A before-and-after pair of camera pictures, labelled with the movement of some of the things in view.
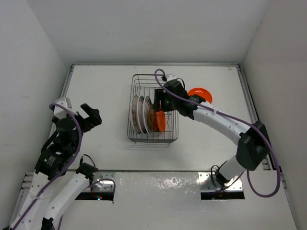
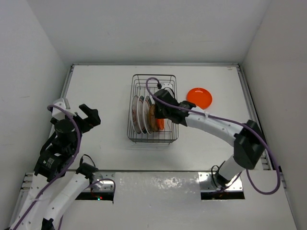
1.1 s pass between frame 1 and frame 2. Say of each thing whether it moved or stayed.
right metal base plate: stayed
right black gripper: moved
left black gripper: stayed
